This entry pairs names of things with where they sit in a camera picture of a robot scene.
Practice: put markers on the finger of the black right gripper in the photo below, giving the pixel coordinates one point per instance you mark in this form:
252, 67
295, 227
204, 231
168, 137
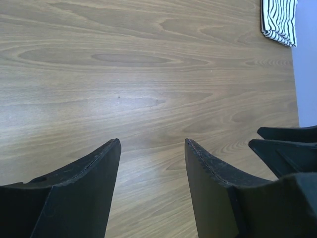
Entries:
301, 134
286, 157

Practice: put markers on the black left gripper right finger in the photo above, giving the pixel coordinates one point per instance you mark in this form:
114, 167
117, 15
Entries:
230, 203

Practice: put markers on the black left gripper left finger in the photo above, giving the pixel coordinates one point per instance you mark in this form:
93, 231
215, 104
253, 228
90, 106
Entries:
71, 202

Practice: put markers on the striped folded tank top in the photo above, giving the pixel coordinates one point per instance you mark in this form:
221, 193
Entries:
278, 21

